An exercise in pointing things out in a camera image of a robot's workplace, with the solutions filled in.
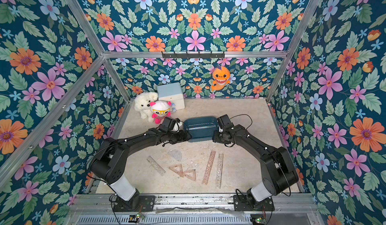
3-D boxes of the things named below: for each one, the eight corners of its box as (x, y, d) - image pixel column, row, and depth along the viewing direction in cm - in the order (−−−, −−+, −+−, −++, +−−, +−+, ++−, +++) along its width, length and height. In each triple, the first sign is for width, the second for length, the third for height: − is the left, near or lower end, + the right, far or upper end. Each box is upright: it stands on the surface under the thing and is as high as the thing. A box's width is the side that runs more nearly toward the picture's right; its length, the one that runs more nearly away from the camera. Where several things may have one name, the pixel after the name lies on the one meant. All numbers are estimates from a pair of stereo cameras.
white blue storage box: (163, 113, 112) (158, 99, 100) (161, 99, 122) (156, 84, 110) (185, 109, 115) (183, 94, 103) (182, 95, 125) (179, 80, 113)
